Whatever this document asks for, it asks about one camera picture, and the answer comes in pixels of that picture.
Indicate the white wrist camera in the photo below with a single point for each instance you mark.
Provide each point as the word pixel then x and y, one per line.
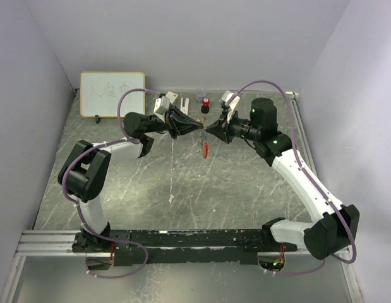
pixel 161 107
pixel 229 102

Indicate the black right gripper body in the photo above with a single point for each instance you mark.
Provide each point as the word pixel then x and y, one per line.
pixel 237 127

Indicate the yellow key tag with key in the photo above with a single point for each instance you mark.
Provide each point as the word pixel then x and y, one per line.
pixel 201 120

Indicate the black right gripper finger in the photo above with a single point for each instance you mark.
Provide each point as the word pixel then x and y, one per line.
pixel 219 122
pixel 218 132

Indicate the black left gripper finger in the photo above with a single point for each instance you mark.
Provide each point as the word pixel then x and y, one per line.
pixel 184 129
pixel 182 120

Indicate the white board yellow frame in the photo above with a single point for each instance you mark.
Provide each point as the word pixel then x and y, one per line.
pixel 100 91

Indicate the metal key organizer red handle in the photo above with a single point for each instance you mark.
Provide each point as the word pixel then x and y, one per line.
pixel 203 145

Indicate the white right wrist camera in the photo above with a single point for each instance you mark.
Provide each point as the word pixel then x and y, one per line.
pixel 229 102

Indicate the aluminium rail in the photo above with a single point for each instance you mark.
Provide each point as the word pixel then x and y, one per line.
pixel 59 243
pixel 301 126

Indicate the clear plastic cup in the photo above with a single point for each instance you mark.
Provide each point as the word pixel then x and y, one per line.
pixel 200 94

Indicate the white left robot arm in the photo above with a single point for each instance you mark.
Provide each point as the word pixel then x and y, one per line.
pixel 84 172

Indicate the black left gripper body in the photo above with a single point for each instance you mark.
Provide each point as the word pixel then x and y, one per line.
pixel 170 122

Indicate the aluminium right side rail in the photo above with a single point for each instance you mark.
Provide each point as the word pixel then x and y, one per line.
pixel 301 126

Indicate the red black stamp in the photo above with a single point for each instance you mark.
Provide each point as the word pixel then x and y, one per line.
pixel 205 105

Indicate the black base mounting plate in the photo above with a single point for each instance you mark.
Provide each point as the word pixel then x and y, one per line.
pixel 182 246

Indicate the aluminium front rail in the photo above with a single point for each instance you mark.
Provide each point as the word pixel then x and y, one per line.
pixel 59 243

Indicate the white stapler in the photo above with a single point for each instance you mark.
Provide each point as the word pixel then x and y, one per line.
pixel 184 105

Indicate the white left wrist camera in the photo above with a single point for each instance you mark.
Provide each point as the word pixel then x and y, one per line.
pixel 161 107

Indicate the green white staples box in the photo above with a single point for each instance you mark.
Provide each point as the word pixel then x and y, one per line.
pixel 170 95

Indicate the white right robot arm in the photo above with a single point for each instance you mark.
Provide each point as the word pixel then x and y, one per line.
pixel 333 225

